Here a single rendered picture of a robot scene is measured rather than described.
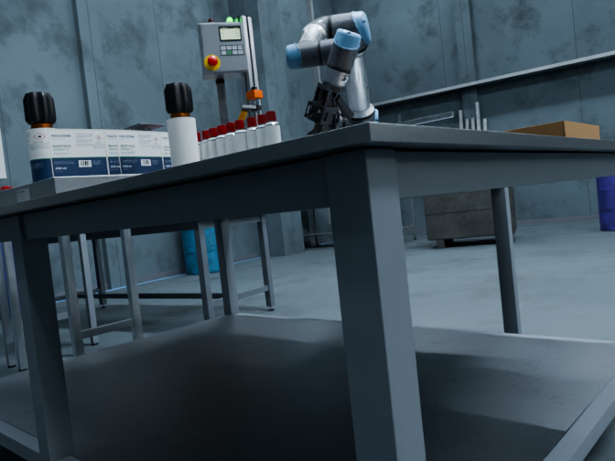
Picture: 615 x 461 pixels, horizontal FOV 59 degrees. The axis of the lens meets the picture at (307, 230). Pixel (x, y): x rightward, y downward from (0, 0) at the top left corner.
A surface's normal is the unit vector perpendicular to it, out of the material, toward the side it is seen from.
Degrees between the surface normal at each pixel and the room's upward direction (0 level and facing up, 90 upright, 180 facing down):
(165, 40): 90
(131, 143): 90
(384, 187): 90
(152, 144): 90
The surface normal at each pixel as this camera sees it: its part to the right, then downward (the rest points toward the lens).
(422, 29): -0.54, 0.09
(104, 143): 0.66, -0.04
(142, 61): 0.83, -0.07
